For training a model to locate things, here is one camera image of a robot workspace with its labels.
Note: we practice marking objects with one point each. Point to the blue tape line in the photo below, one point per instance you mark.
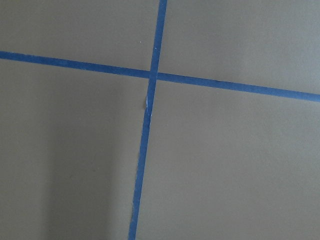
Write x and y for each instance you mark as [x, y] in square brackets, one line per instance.
[144, 140]
[75, 64]

